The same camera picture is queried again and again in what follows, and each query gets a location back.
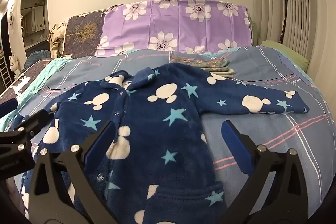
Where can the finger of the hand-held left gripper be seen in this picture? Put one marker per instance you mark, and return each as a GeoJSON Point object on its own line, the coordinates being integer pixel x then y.
{"type": "Point", "coordinates": [34, 123]}
{"type": "Point", "coordinates": [8, 107]}

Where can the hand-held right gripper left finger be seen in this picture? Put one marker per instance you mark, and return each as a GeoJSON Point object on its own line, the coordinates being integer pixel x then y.
{"type": "Point", "coordinates": [101, 142]}

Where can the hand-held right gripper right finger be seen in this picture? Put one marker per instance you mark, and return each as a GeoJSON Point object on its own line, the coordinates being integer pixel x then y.
{"type": "Point", "coordinates": [236, 145]}

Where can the navy fleece star jacket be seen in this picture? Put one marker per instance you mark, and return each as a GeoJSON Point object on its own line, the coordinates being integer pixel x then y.
{"type": "Point", "coordinates": [157, 134]}

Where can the beige striped clothes pile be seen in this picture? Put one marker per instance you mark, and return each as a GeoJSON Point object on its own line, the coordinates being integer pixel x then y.
{"type": "Point", "coordinates": [57, 37]}

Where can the blue plaid bedsheet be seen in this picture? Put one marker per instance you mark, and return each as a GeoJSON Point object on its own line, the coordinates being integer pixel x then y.
{"type": "Point", "coordinates": [262, 134]}

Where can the dark deer print quilt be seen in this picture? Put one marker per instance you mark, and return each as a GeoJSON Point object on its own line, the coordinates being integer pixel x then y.
{"type": "Point", "coordinates": [23, 82]}

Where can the white ladder rack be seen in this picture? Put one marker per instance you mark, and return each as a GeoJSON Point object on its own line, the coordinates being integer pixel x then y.
{"type": "Point", "coordinates": [5, 74]}

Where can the white cat figurine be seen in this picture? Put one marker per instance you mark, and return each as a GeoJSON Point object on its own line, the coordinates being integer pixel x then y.
{"type": "Point", "coordinates": [14, 62]}

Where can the teal blanket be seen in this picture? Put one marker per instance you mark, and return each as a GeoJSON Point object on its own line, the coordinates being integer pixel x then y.
{"type": "Point", "coordinates": [50, 69]}

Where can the blue fuzzy blanket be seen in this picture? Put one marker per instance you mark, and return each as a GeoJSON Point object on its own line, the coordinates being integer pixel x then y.
{"type": "Point", "coordinates": [36, 57]}

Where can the folded beige cloth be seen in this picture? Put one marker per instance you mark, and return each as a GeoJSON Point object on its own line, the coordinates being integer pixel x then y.
{"type": "Point", "coordinates": [225, 72]}

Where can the folded floral cloth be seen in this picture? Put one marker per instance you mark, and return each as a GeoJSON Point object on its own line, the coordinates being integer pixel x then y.
{"type": "Point", "coordinates": [199, 62]}

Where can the dark tree print cushion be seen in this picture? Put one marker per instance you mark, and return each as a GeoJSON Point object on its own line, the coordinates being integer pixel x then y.
{"type": "Point", "coordinates": [81, 32]}

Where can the green pillow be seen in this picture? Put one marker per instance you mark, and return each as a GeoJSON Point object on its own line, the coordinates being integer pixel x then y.
{"type": "Point", "coordinates": [286, 52]}

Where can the purple floral pillow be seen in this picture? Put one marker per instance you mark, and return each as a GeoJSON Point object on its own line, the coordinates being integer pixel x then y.
{"type": "Point", "coordinates": [170, 22]}

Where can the beige pleated curtain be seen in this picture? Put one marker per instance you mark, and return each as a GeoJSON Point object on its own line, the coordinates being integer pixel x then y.
{"type": "Point", "coordinates": [302, 16]}

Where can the white wall ornament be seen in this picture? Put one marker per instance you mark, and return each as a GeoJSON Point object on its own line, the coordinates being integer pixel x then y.
{"type": "Point", "coordinates": [11, 18]}

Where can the white wall cabinet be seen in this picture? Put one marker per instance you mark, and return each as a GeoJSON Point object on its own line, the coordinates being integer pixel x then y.
{"type": "Point", "coordinates": [32, 19]}

